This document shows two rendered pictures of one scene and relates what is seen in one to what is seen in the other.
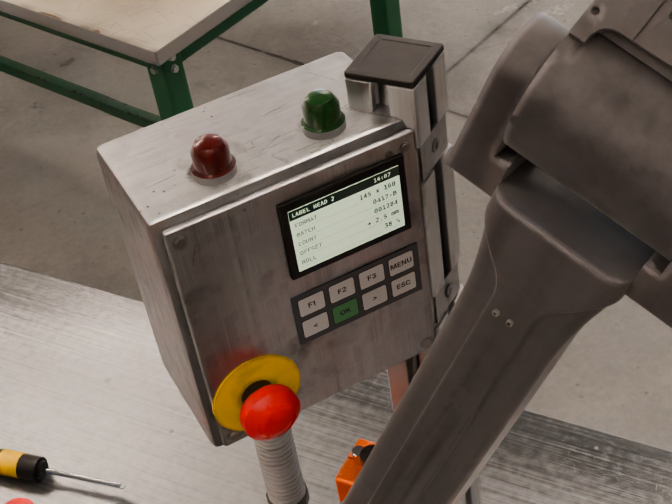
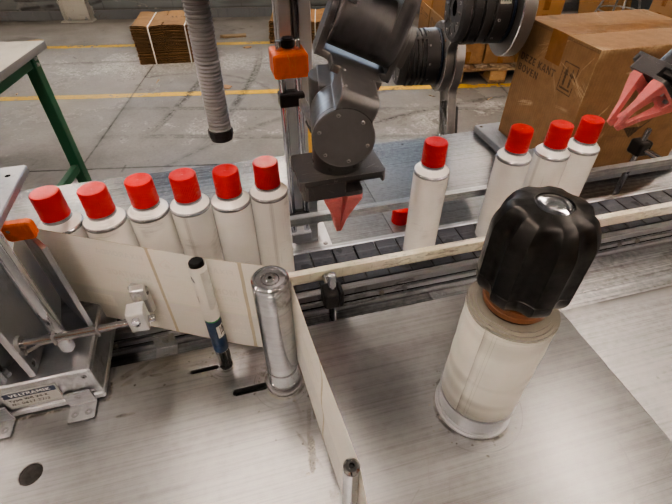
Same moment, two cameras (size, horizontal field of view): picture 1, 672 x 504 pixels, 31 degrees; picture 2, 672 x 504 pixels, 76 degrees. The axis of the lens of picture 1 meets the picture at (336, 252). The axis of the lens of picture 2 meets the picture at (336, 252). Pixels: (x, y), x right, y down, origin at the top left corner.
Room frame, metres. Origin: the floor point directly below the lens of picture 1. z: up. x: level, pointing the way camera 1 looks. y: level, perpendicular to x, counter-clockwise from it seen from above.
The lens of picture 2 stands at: (0.13, 0.39, 1.37)
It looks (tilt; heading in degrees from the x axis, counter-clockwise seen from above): 42 degrees down; 311
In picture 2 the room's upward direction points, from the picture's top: straight up
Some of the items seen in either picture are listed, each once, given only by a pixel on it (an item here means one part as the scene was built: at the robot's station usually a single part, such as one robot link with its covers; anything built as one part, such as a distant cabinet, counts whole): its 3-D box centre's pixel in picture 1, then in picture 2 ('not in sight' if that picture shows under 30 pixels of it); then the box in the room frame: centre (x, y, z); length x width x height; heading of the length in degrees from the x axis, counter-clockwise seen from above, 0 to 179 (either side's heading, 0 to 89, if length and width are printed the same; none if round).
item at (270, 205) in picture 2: not in sight; (272, 223); (0.52, 0.08, 0.98); 0.05 x 0.05 x 0.20
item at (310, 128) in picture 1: (321, 110); not in sight; (0.58, -0.01, 1.49); 0.03 x 0.03 x 0.02
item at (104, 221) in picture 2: not in sight; (119, 252); (0.63, 0.26, 0.98); 0.05 x 0.05 x 0.20
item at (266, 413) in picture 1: (267, 408); not in sight; (0.51, 0.06, 1.33); 0.04 x 0.03 x 0.04; 111
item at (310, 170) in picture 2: not in sight; (336, 148); (0.43, 0.06, 1.13); 0.10 x 0.07 x 0.07; 56
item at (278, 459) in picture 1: (269, 420); (207, 63); (0.63, 0.07, 1.18); 0.04 x 0.04 x 0.21
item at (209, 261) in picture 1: (280, 253); not in sight; (0.59, 0.03, 1.38); 0.17 x 0.10 x 0.19; 111
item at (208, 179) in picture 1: (210, 155); not in sight; (0.55, 0.06, 1.49); 0.03 x 0.03 x 0.02
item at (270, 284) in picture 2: not in sight; (278, 335); (0.38, 0.21, 0.97); 0.05 x 0.05 x 0.19
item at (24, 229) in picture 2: not in sight; (20, 227); (0.62, 0.35, 1.08); 0.03 x 0.02 x 0.02; 56
